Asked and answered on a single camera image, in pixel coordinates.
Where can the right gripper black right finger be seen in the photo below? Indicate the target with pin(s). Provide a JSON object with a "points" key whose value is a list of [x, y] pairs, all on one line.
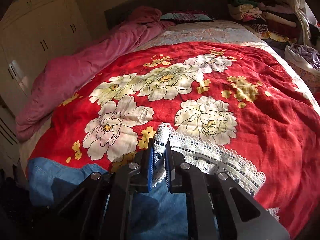
{"points": [[169, 166]]}

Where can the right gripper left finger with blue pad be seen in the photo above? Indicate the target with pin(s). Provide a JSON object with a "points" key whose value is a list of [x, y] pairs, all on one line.
{"points": [[150, 161]]}

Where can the blue denim pants lace trim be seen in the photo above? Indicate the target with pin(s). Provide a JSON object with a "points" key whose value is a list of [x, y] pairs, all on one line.
{"points": [[157, 214]]}

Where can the red floral blanket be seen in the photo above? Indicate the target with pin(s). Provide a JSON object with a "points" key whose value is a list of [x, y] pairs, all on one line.
{"points": [[250, 109]]}

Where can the pink quilt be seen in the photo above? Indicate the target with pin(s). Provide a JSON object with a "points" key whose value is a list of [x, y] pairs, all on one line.
{"points": [[64, 75]]}

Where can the patterned pillow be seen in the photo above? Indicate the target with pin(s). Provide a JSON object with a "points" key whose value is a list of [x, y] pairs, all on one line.
{"points": [[185, 17]]}

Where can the dark green headboard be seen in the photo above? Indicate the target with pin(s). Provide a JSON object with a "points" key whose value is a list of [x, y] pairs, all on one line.
{"points": [[215, 9]]}

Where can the cream wardrobe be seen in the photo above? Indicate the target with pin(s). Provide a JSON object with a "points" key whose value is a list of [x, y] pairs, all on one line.
{"points": [[32, 33]]}

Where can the pile of folded clothes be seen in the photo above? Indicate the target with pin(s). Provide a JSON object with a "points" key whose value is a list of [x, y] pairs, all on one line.
{"points": [[272, 19]]}

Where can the cream curtain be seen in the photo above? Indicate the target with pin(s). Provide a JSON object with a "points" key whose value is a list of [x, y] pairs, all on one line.
{"points": [[305, 17]]}

